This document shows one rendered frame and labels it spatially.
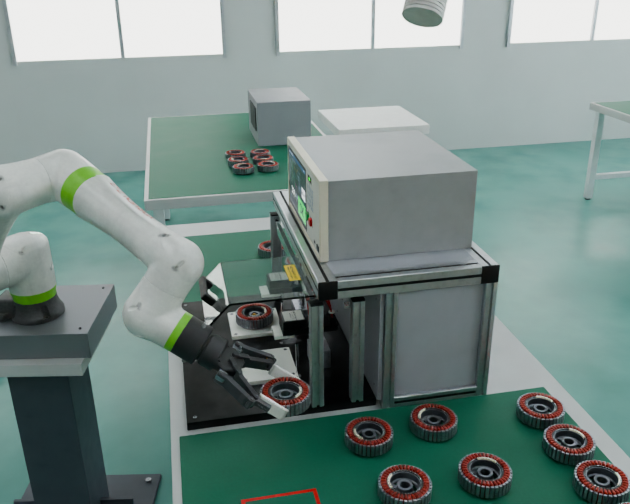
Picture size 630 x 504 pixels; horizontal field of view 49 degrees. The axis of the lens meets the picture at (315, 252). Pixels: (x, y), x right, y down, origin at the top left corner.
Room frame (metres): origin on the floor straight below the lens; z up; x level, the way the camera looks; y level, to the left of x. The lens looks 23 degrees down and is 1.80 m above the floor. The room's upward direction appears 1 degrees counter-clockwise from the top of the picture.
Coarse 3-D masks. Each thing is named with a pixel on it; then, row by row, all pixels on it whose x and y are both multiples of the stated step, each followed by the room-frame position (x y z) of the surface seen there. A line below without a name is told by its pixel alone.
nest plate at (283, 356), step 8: (272, 352) 1.67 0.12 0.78; (280, 352) 1.67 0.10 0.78; (288, 352) 1.67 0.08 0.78; (280, 360) 1.63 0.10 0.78; (288, 360) 1.63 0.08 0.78; (248, 368) 1.59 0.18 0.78; (288, 368) 1.59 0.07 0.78; (248, 376) 1.55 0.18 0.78; (256, 376) 1.55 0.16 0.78; (264, 376) 1.55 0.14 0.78; (272, 376) 1.55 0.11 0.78; (256, 384) 1.53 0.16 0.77
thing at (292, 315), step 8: (280, 312) 1.64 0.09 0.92; (288, 312) 1.64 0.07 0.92; (296, 312) 1.64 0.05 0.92; (280, 320) 1.63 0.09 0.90; (288, 320) 1.60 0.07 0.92; (296, 320) 1.60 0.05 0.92; (304, 320) 1.60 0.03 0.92; (272, 328) 1.63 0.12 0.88; (280, 328) 1.63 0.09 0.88; (288, 328) 1.59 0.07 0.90; (296, 328) 1.59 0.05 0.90; (304, 328) 1.60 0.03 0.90; (328, 328) 1.61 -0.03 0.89; (336, 328) 1.61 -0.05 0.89; (280, 336) 1.59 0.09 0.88; (288, 336) 1.59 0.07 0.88
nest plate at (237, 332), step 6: (234, 312) 1.91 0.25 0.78; (276, 312) 1.90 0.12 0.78; (228, 318) 1.87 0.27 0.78; (234, 318) 1.87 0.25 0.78; (276, 318) 1.86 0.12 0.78; (234, 324) 1.83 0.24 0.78; (270, 324) 1.83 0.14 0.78; (276, 324) 1.83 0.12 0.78; (234, 330) 1.79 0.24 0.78; (240, 330) 1.79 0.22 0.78; (246, 330) 1.79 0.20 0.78; (252, 330) 1.79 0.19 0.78; (258, 330) 1.79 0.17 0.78; (264, 330) 1.79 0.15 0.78; (270, 330) 1.79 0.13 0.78; (234, 336) 1.76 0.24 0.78; (240, 336) 1.76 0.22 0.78; (246, 336) 1.77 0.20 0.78; (252, 336) 1.77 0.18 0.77; (258, 336) 1.77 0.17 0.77
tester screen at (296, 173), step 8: (296, 160) 1.82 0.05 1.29; (296, 168) 1.82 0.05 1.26; (296, 176) 1.83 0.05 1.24; (304, 176) 1.71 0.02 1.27; (296, 184) 1.83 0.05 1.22; (304, 184) 1.71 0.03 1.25; (296, 192) 1.83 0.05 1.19; (296, 200) 1.83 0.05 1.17; (296, 208) 1.84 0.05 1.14; (304, 224) 1.72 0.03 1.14
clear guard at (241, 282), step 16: (288, 256) 1.68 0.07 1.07; (224, 272) 1.59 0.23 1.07; (240, 272) 1.59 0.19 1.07; (256, 272) 1.59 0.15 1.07; (272, 272) 1.58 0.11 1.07; (304, 272) 1.58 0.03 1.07; (224, 288) 1.50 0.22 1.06; (240, 288) 1.50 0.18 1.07; (256, 288) 1.49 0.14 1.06; (272, 288) 1.49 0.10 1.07; (288, 288) 1.49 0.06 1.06; (304, 288) 1.49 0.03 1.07; (224, 304) 1.43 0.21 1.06; (240, 304) 1.42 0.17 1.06; (208, 320) 1.43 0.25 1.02
